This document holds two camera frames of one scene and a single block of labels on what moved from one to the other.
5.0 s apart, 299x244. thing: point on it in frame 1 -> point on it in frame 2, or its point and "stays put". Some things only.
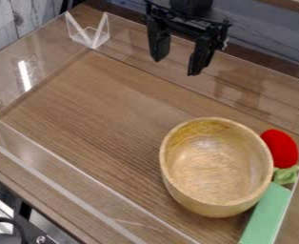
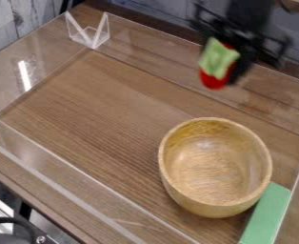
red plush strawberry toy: x=284 y=151 -> x=215 y=63
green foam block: x=266 y=214 stays put
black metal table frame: x=34 y=234 stays put
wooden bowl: x=215 y=164 stays put
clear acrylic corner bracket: x=89 y=36 stays put
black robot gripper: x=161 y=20 -> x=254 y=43
